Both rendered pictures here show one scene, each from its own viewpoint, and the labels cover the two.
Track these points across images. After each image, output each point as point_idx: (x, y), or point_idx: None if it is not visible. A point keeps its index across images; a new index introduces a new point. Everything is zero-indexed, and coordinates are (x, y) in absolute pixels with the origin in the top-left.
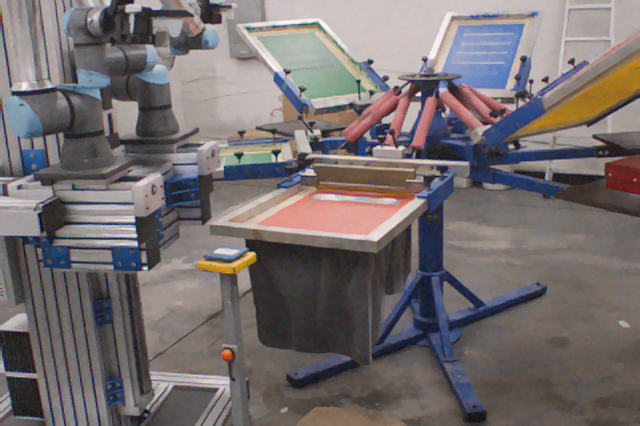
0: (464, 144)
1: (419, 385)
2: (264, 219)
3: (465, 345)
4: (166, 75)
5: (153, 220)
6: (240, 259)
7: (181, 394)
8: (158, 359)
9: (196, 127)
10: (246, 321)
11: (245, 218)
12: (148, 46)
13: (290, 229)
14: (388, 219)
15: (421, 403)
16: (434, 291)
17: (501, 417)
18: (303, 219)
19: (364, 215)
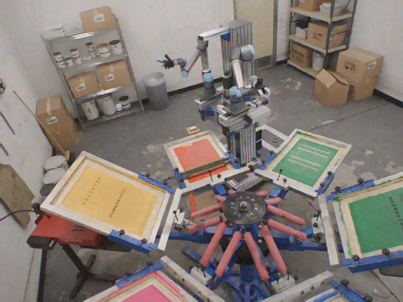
0: (213, 228)
1: (217, 254)
2: (210, 143)
3: (227, 296)
4: (230, 93)
5: (203, 112)
6: (188, 129)
7: (245, 177)
8: (305, 202)
9: (233, 114)
10: (322, 241)
11: (213, 139)
12: (182, 72)
13: (188, 137)
14: (178, 161)
15: (208, 246)
16: (236, 270)
17: (180, 257)
18: (200, 148)
19: (187, 159)
